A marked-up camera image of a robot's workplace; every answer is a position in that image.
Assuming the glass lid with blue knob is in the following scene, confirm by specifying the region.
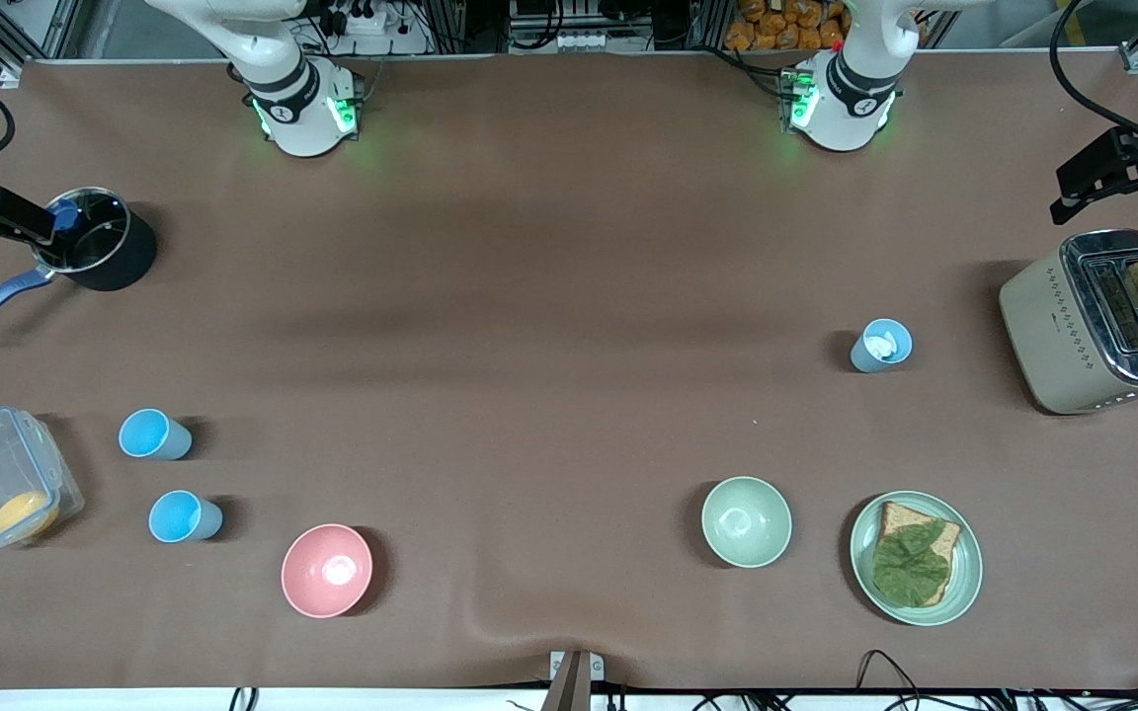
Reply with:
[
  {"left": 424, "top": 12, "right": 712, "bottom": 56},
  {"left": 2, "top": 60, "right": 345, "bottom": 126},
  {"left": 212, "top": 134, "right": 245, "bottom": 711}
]
[{"left": 31, "top": 188, "right": 130, "bottom": 276}]

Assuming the beige and chrome toaster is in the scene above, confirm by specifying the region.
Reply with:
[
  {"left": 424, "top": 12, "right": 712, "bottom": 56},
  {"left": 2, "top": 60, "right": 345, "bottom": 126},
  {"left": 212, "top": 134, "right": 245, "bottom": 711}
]
[{"left": 999, "top": 228, "right": 1138, "bottom": 417}]

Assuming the blue cup with white paper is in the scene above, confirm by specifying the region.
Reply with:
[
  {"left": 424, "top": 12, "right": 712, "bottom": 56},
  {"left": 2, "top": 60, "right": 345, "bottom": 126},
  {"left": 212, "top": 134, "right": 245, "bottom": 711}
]
[{"left": 849, "top": 317, "right": 915, "bottom": 375}]

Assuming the orange round food piece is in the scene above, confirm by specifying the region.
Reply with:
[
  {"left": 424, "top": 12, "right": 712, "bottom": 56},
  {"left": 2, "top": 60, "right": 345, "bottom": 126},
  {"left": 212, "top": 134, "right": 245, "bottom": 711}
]
[{"left": 0, "top": 490, "right": 62, "bottom": 540}]

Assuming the bag of orange buns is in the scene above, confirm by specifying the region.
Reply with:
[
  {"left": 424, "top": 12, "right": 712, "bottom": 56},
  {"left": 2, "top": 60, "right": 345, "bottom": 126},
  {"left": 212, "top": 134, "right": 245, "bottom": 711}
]
[{"left": 723, "top": 0, "right": 848, "bottom": 52}]

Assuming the bread slice under lettuce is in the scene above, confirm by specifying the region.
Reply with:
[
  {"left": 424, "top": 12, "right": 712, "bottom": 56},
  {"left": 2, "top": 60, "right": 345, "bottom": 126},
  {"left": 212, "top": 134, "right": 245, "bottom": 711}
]
[{"left": 875, "top": 501, "right": 964, "bottom": 607}]

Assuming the pale green plate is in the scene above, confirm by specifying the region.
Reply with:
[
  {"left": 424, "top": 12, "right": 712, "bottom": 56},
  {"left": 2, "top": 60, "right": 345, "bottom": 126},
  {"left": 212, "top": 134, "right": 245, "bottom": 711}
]
[{"left": 849, "top": 490, "right": 984, "bottom": 628}]

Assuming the green lettuce leaf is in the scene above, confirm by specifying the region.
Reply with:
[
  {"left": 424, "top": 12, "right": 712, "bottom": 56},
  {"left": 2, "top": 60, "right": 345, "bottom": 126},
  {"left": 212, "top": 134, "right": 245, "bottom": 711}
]
[{"left": 871, "top": 520, "right": 953, "bottom": 606}]

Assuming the pale green bowl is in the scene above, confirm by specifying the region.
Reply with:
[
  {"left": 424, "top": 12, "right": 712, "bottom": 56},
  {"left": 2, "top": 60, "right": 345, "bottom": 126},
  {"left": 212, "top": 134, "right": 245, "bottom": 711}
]
[{"left": 700, "top": 476, "right": 794, "bottom": 570}]

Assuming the pink bowl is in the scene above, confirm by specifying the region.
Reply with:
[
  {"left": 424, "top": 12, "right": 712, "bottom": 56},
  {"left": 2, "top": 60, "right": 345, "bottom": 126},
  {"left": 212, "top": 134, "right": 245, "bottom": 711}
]
[{"left": 281, "top": 522, "right": 374, "bottom": 620}]

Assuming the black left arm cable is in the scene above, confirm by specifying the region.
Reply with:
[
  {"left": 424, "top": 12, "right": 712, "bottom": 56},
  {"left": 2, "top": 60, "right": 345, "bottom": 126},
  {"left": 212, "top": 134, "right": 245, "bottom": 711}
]
[{"left": 1049, "top": 0, "right": 1138, "bottom": 135}]

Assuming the black pot with blue handle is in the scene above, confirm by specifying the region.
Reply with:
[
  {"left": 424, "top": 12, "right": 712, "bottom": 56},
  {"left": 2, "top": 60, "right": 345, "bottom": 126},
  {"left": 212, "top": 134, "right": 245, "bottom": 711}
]
[{"left": 0, "top": 186, "right": 158, "bottom": 341}]

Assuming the black looped floor cable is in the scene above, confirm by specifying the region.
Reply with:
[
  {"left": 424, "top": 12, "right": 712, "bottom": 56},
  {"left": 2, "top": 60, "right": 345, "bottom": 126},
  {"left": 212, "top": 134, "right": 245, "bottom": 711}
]
[{"left": 855, "top": 649, "right": 928, "bottom": 711}]

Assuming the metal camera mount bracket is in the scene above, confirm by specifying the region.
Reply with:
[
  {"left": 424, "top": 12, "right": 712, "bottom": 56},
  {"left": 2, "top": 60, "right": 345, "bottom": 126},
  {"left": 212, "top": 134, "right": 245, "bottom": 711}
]
[{"left": 548, "top": 649, "right": 607, "bottom": 711}]

